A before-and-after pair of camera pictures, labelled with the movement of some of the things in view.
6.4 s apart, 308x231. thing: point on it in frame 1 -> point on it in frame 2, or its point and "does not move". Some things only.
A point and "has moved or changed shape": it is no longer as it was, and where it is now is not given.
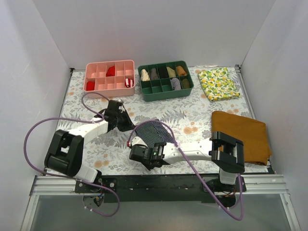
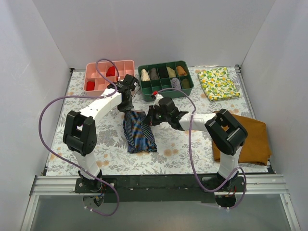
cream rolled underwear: (144, 75) does not move
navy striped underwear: (153, 132) has moved or changed shape
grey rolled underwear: (153, 74) does not move
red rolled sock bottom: (90, 85) does not move
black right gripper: (135, 154) -> (151, 118)
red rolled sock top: (110, 71) does not move
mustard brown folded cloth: (252, 133) does not move
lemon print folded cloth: (218, 84) does not move
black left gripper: (123, 119) -> (125, 106)
